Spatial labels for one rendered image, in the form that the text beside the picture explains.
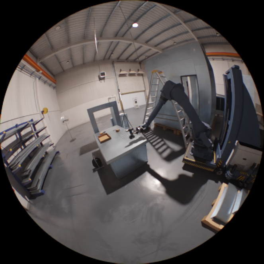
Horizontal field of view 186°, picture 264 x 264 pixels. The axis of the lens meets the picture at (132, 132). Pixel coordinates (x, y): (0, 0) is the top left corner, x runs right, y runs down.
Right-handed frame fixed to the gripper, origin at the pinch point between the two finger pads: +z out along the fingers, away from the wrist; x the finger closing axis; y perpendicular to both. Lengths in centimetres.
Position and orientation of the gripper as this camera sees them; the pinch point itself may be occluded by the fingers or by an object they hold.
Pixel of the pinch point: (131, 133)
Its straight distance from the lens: 172.8
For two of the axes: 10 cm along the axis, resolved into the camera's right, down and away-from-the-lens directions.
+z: -8.5, 3.6, -3.9
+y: 1.9, 8.9, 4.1
